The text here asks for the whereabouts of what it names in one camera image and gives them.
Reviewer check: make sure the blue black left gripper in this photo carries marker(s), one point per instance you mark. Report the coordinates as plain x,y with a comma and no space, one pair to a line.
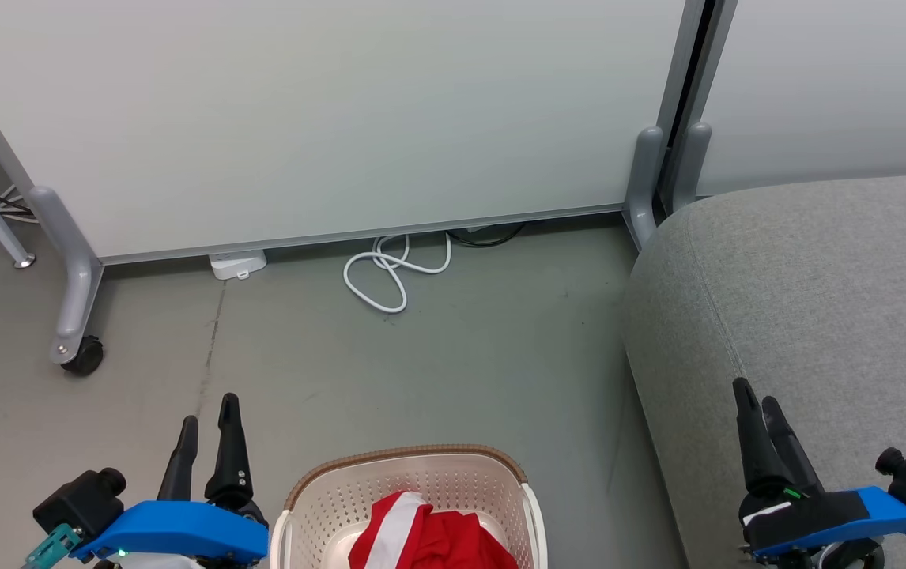
184,529

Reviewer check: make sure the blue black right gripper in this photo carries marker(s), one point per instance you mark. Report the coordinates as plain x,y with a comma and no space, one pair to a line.
817,518

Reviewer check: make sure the red and white garment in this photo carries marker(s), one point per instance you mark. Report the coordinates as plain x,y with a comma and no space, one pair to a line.
445,541

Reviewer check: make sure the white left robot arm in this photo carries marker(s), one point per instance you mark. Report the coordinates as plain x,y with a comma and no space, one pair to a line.
152,562

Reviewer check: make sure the grey fabric sofa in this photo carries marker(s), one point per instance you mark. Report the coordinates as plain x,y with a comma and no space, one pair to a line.
817,316

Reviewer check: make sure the cream perforated laundry basket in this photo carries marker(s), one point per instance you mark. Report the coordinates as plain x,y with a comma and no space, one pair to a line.
318,506

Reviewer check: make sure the black caster wheel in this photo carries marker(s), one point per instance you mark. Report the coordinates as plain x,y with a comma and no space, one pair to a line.
86,358

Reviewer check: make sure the grey partition foot with caster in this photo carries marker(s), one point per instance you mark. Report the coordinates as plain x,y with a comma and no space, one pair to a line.
77,276

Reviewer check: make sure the narrow white partition screen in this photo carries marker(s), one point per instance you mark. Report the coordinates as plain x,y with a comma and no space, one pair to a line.
840,87

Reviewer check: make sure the wide white partition screen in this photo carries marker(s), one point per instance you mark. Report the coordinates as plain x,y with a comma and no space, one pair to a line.
342,118

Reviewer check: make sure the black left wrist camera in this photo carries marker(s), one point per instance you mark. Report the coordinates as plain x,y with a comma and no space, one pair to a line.
81,499

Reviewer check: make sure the teal left camera plug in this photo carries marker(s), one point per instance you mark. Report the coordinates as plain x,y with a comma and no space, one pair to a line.
54,545

